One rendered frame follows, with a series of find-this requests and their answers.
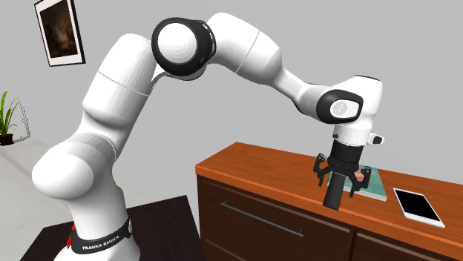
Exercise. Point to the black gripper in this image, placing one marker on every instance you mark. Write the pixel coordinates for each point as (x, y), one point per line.
(346, 157)

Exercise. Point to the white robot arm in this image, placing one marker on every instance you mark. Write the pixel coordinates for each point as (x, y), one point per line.
(115, 108)

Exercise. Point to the teal book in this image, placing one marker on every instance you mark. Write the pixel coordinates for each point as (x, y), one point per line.
(376, 189)

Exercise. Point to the brown wooden chest of drawers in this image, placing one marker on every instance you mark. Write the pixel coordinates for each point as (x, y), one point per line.
(260, 170)

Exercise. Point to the white tablet with black screen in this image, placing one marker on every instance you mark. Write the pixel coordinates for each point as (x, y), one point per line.
(417, 206)

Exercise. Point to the dark robot stand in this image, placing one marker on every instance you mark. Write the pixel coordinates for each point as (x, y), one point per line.
(162, 231)

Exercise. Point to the green potted plant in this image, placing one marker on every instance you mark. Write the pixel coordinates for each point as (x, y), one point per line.
(5, 119)

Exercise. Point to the framed dark wall picture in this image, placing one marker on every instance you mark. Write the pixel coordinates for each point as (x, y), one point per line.
(59, 32)

